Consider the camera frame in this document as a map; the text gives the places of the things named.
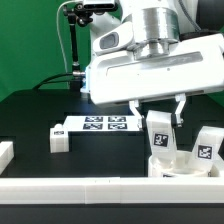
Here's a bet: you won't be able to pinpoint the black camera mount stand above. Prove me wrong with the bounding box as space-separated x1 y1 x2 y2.
63 3 92 90

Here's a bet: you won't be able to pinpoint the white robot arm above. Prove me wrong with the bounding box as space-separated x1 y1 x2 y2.
83 0 224 126

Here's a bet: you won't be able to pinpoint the black cables on table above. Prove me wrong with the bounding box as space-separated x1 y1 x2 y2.
32 72 83 91

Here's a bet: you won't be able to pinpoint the white round stool seat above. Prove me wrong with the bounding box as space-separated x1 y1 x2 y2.
148 151 210 178

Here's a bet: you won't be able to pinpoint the white cable on stand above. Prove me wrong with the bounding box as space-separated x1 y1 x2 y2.
55 0 81 74

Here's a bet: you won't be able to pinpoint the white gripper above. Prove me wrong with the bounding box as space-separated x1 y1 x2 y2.
89 34 224 129

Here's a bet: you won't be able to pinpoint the white marker tag sheet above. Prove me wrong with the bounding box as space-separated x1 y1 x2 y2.
63 115 140 132

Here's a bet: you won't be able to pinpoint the white U-shaped fence wall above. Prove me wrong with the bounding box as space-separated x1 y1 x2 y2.
0 140 224 205

